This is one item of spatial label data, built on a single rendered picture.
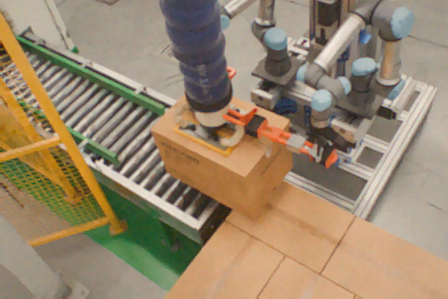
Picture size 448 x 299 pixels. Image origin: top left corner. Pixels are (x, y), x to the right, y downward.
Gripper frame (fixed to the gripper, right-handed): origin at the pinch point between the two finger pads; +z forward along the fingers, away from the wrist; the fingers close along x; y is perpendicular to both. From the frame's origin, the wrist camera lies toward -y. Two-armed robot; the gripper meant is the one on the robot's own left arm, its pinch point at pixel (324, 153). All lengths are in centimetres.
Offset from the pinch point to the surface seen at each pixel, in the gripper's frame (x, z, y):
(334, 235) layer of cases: 0, 66, -8
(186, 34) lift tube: 11, -54, 55
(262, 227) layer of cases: 15, 66, 28
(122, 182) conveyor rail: 34, 61, 114
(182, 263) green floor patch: 40, 120, 78
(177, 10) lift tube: 11, -66, 57
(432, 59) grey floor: -214, 119, 8
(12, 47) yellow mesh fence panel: 44, -45, 131
